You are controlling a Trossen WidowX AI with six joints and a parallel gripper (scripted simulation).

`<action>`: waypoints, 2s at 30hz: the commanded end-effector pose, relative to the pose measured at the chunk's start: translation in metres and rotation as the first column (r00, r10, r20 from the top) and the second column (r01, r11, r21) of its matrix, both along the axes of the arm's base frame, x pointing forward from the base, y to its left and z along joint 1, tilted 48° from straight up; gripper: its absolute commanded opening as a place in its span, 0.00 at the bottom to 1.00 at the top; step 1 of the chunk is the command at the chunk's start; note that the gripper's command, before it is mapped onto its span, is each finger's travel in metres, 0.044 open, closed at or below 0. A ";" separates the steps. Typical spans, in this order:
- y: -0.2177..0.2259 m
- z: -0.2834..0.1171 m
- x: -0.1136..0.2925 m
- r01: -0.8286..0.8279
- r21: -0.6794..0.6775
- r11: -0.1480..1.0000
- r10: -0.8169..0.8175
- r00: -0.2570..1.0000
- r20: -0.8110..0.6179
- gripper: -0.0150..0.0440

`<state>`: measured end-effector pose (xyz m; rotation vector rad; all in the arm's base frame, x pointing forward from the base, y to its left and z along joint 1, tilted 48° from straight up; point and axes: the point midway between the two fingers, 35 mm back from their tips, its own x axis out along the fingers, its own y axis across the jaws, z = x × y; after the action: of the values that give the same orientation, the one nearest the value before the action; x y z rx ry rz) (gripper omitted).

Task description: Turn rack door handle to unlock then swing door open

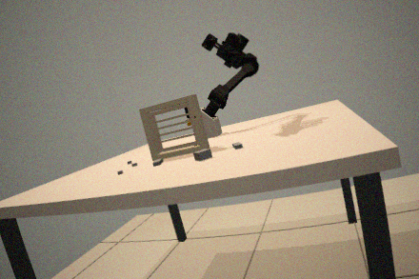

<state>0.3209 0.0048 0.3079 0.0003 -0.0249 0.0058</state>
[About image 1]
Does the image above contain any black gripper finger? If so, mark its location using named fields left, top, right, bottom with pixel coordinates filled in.
left=223, top=50, right=240, bottom=65
left=204, top=35, right=217, bottom=50

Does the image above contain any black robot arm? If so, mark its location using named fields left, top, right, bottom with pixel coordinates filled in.
left=202, top=32, right=258, bottom=117

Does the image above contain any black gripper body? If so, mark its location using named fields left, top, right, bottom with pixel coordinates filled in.
left=202, top=33, right=245, bottom=69

